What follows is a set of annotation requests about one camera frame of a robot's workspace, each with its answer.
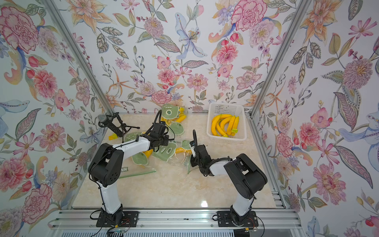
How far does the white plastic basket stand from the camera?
1.05m

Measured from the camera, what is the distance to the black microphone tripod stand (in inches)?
36.4

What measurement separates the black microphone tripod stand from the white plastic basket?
0.60m
